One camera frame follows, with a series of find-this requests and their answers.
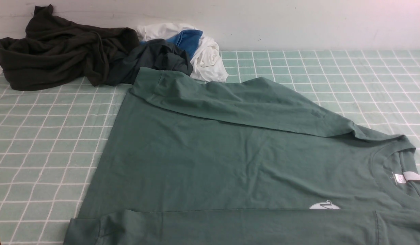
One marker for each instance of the green long-sleeved shirt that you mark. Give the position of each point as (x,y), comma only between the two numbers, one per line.
(251,163)

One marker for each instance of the white crumpled garment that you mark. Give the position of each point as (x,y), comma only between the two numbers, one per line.
(207,61)

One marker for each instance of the blue crumpled garment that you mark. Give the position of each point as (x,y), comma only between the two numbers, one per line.
(181,42)

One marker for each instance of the dark green crumpled garment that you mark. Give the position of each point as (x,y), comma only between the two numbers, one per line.
(124,67)

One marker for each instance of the dark brown crumpled garment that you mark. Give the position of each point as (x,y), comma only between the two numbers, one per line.
(56,51)

